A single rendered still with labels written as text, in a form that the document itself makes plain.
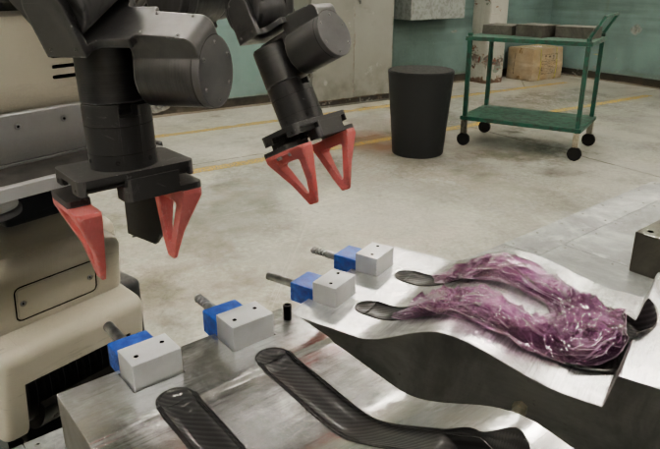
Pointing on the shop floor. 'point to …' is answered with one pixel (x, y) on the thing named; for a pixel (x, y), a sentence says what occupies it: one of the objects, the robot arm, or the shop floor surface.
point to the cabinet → (370, 65)
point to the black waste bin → (419, 109)
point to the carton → (534, 62)
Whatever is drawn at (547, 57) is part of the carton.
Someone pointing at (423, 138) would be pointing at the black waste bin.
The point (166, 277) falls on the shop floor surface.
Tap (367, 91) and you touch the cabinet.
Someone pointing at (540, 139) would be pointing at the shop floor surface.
